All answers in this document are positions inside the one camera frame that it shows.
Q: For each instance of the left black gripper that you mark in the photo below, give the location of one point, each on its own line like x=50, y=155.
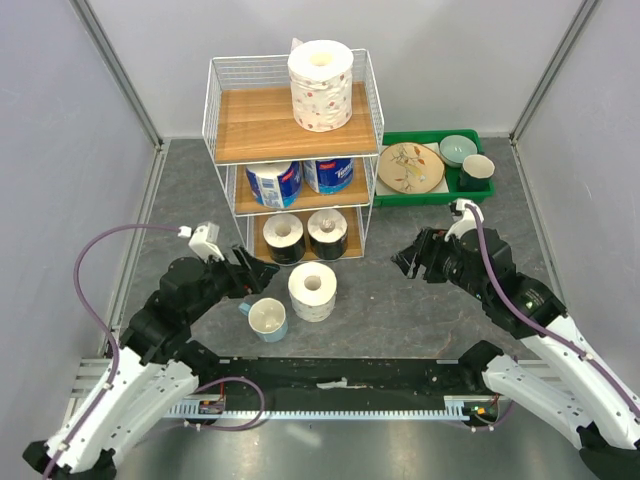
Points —
x=250, y=277

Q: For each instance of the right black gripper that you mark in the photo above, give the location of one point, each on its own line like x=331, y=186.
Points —
x=426, y=250

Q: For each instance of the black roll front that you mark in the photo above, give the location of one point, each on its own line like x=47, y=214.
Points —
x=284, y=237

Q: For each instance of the white floral roll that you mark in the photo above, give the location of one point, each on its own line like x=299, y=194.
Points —
x=312, y=288
x=321, y=84

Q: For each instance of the black paper towel roll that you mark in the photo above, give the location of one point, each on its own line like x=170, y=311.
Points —
x=328, y=232

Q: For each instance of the blue roll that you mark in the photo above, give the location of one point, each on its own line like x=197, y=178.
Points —
x=275, y=185
x=328, y=176

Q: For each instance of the white wire wooden shelf rack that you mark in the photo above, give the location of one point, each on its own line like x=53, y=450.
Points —
x=248, y=120

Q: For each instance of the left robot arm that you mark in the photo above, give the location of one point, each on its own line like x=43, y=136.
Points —
x=155, y=363

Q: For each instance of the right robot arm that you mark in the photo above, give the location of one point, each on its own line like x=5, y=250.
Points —
x=599, y=413

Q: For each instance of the light blue ceramic mug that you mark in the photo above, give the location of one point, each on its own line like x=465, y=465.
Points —
x=267, y=318

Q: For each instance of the green plastic tray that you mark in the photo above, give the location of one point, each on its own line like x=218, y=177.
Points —
x=448, y=189

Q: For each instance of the bird pattern ceramic plate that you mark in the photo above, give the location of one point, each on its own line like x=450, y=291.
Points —
x=410, y=167

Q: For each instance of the dark green ceramic cup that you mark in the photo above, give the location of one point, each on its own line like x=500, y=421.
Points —
x=476, y=173

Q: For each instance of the light green ceramic bowl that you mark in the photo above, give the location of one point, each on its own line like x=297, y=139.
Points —
x=455, y=148

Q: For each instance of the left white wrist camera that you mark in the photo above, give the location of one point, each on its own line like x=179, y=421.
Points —
x=202, y=240

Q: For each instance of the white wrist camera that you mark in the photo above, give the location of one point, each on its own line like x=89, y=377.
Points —
x=202, y=240
x=467, y=216

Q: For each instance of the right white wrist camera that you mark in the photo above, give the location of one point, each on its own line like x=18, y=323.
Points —
x=467, y=216

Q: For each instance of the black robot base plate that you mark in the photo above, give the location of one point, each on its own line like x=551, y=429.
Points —
x=344, y=385

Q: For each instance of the light blue cable duct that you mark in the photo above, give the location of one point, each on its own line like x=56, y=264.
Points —
x=192, y=409

